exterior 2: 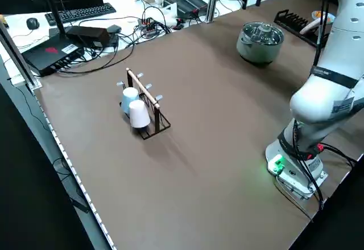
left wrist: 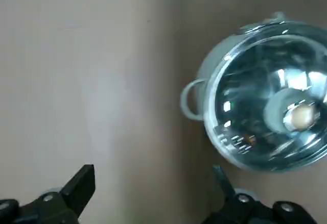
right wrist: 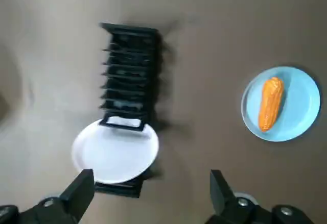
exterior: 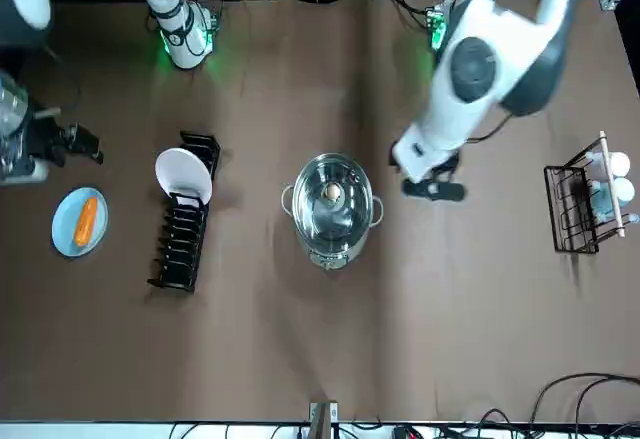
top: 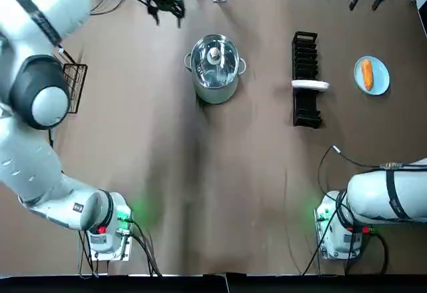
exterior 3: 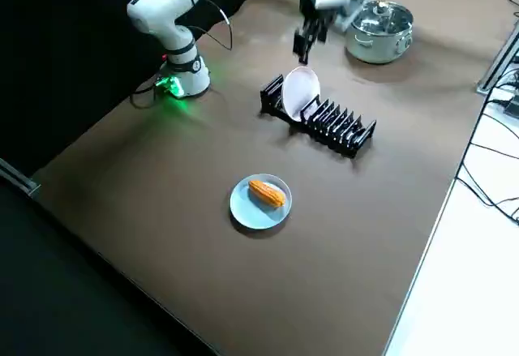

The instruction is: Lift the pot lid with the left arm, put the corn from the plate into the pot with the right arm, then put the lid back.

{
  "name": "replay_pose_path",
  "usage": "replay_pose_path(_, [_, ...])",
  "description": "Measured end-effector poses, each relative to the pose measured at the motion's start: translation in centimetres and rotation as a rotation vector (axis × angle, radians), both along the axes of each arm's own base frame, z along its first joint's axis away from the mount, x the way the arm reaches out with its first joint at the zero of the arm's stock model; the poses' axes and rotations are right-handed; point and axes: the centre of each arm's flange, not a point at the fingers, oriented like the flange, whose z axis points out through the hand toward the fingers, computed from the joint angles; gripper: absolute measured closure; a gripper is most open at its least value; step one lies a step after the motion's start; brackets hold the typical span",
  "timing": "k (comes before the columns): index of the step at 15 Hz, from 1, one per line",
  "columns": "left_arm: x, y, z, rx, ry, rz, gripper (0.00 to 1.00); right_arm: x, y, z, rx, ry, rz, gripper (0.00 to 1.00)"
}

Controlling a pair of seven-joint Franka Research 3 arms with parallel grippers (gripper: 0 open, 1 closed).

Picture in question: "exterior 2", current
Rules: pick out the glass pot lid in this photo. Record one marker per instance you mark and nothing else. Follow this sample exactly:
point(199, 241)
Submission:
point(264, 37)

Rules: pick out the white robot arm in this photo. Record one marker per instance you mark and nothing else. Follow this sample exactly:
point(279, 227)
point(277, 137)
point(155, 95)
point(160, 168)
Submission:
point(312, 102)

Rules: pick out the stainless steel pot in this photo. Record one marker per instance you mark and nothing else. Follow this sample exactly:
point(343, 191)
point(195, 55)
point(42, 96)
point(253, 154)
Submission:
point(256, 52)

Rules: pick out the white plate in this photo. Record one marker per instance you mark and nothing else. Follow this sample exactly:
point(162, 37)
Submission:
point(308, 28)

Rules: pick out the light blue plate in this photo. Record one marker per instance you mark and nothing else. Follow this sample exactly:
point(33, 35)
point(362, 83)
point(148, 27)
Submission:
point(330, 20)

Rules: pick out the black dish rack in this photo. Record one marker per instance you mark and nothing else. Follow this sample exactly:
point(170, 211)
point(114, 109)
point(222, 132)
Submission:
point(290, 20)

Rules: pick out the black finned device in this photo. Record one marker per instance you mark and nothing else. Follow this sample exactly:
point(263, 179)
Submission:
point(190, 3)

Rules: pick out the grey usb hub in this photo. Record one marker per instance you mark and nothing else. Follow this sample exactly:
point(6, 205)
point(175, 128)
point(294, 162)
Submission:
point(148, 28)

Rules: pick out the white desk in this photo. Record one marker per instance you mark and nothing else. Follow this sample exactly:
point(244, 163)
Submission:
point(122, 10)

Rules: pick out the light blue cup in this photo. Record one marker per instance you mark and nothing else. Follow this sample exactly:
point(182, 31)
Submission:
point(128, 97)

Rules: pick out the white cup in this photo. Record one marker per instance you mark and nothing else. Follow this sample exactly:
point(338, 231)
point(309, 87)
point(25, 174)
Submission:
point(139, 114)

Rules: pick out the black keyboard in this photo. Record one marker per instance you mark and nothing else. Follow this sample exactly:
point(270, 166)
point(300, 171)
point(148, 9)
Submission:
point(85, 10)

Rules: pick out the black power brick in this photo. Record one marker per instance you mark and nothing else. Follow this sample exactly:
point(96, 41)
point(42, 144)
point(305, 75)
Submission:
point(88, 35)

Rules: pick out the black monitor stand pole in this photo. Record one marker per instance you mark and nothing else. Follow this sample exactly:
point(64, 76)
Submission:
point(55, 13)

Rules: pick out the black computer box red logo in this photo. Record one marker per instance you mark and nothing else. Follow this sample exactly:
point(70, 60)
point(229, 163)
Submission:
point(48, 53)

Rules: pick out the black computer mouse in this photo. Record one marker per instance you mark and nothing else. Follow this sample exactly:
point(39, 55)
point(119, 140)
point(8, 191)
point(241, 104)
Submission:
point(32, 23)

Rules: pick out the aluminium frame post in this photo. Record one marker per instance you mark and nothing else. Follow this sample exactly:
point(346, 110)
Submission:
point(17, 53)

